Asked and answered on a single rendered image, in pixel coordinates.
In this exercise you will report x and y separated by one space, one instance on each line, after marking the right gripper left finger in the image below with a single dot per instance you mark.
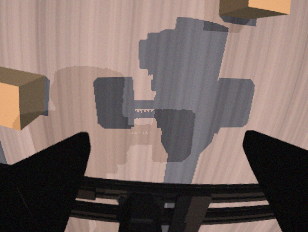
37 194

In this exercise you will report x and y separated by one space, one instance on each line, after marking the tan rectangular block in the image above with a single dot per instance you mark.
21 97

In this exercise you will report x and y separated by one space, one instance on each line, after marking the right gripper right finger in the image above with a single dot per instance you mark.
281 170

